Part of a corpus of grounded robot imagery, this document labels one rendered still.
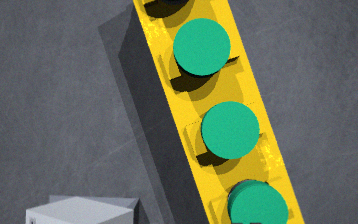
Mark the white button panel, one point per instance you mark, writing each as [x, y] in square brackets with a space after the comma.
[68, 209]

